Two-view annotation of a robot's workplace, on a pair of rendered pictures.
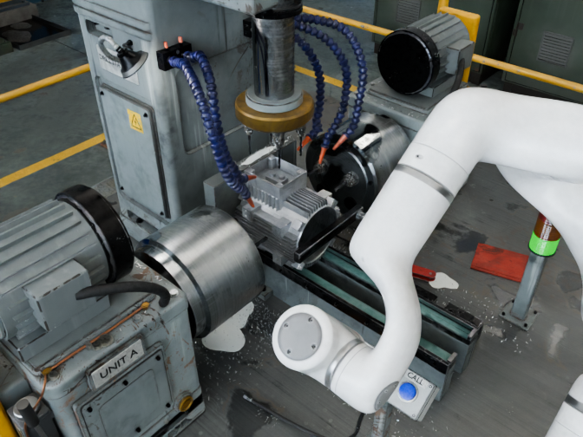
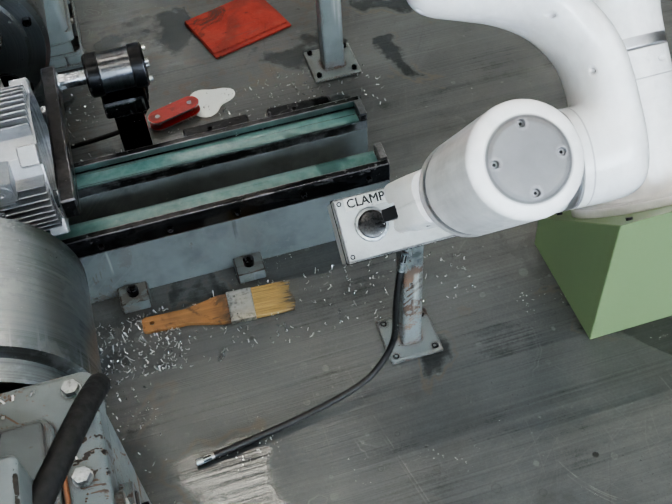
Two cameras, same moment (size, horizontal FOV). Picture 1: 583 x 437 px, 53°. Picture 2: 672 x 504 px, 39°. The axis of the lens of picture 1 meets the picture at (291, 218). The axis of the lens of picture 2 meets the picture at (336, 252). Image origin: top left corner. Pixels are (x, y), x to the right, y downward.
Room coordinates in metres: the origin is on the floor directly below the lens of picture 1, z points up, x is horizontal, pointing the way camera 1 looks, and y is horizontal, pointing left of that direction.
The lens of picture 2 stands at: (0.34, 0.43, 1.83)
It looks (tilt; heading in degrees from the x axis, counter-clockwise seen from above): 51 degrees down; 306
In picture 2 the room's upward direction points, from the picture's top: 5 degrees counter-clockwise
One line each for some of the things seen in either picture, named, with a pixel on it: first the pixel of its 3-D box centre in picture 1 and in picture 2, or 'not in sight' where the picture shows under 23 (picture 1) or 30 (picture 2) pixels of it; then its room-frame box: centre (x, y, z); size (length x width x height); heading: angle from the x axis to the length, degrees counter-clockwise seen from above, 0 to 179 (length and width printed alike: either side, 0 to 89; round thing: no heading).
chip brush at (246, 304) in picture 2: not in sight; (218, 310); (0.92, -0.09, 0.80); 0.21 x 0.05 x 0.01; 45
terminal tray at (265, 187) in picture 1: (275, 182); not in sight; (1.22, 0.04, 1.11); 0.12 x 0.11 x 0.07; 49
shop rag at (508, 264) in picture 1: (501, 262); (237, 23); (1.27, -0.60, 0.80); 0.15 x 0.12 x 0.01; 66
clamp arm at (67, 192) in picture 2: (330, 232); (60, 137); (1.14, -0.10, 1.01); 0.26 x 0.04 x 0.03; 139
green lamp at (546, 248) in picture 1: (544, 241); not in sight; (1.06, -0.59, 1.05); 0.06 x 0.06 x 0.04
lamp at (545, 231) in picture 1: (549, 225); not in sight; (1.06, -0.59, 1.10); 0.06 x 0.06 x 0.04
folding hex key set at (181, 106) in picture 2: (420, 272); (174, 113); (1.22, -0.36, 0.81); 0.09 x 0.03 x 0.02; 65
